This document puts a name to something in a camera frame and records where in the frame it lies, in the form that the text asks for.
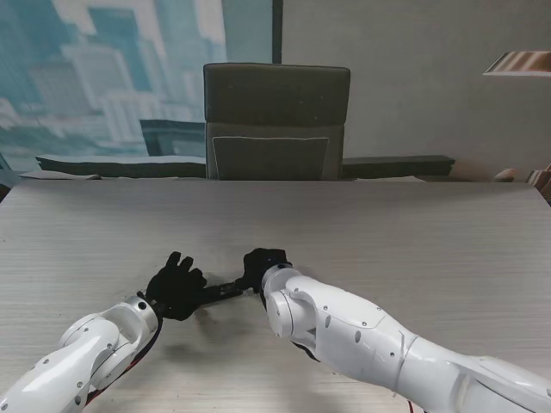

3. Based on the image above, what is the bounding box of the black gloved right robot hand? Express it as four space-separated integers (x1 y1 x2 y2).
243 247 293 296

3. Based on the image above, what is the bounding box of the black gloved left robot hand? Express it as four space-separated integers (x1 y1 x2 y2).
145 251 208 322

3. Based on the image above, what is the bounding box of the black remote control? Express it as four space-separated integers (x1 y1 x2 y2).
201 278 245 308

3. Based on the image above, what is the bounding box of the long dark low cabinet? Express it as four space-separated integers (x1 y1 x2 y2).
34 153 207 178

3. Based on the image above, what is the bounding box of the grey office chair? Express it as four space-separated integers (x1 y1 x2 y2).
202 61 351 181

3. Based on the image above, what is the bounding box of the white paper sheet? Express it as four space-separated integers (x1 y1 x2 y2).
353 174 428 183

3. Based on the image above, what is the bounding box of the grey paper sheet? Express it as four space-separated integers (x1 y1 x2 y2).
19 170 103 181

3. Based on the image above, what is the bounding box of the short dark low cabinet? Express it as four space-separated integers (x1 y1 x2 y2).
342 154 456 178

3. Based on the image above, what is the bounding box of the dark object at table corner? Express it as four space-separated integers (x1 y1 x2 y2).
0 152 13 202

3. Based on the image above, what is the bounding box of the brown wooden furniture edge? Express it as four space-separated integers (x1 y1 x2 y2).
527 165 551 201

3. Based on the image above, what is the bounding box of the red black left arm cable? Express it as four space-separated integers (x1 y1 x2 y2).
85 317 165 408

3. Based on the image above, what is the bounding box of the dark window frame post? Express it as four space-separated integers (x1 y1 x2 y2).
272 0 284 65

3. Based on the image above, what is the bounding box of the wooden wall shelf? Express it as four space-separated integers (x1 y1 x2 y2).
481 50 551 77

